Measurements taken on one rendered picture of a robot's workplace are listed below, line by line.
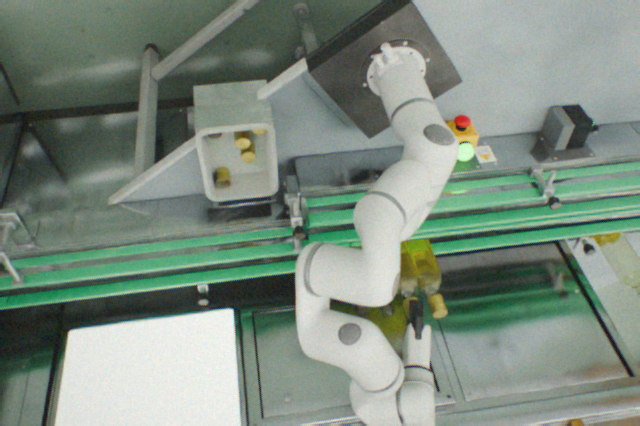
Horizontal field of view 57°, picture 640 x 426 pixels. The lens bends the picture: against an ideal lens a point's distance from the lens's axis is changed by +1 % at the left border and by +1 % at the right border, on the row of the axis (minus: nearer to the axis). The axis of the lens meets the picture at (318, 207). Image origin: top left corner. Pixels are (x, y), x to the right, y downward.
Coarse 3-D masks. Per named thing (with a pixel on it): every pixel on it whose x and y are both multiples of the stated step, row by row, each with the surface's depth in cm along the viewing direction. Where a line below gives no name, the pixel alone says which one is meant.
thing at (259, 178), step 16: (208, 128) 126; (224, 128) 127; (240, 128) 127; (256, 128) 128; (272, 128) 129; (208, 144) 138; (224, 144) 139; (256, 144) 140; (272, 144) 132; (208, 160) 138; (224, 160) 142; (240, 160) 143; (256, 160) 144; (272, 160) 135; (208, 176) 137; (240, 176) 146; (256, 176) 146; (272, 176) 141; (208, 192) 140; (224, 192) 143; (240, 192) 143; (256, 192) 143; (272, 192) 143
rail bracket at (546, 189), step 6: (528, 168) 145; (534, 168) 144; (540, 168) 144; (534, 174) 144; (540, 174) 143; (552, 174) 136; (540, 180) 142; (552, 180) 137; (540, 186) 141; (546, 186) 139; (552, 186) 139; (540, 192) 141; (546, 192) 139; (552, 192) 139; (552, 198) 137; (558, 198) 137; (552, 204) 136; (558, 204) 136
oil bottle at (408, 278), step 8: (400, 248) 144; (400, 256) 142; (408, 256) 142; (400, 264) 140; (408, 264) 140; (400, 272) 139; (408, 272) 139; (400, 280) 137; (408, 280) 137; (416, 280) 138; (400, 288) 137
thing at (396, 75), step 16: (384, 48) 117; (400, 48) 121; (384, 64) 120; (400, 64) 119; (416, 64) 122; (368, 80) 125; (384, 80) 120; (400, 80) 117; (416, 80) 116; (384, 96) 119; (400, 96) 114; (416, 96) 113
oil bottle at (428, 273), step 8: (408, 240) 146; (416, 240) 146; (424, 240) 146; (408, 248) 145; (416, 248) 144; (424, 248) 144; (416, 256) 142; (424, 256) 142; (432, 256) 142; (416, 264) 141; (424, 264) 141; (432, 264) 141; (416, 272) 140; (424, 272) 139; (432, 272) 139; (440, 272) 139; (424, 280) 138; (432, 280) 138; (440, 280) 139; (424, 288) 139
